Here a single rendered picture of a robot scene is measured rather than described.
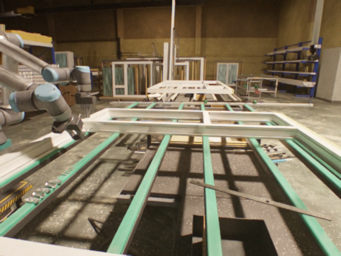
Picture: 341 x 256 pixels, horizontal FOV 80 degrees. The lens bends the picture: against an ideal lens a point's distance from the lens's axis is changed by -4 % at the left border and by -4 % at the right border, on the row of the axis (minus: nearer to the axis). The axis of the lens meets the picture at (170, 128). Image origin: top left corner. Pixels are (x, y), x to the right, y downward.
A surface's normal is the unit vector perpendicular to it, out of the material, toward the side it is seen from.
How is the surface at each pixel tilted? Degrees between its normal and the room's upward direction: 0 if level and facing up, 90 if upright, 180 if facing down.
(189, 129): 90
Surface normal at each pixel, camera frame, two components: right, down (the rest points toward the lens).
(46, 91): 0.03, -0.61
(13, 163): 0.99, 0.04
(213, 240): 0.00, -0.96
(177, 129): -0.13, 0.28
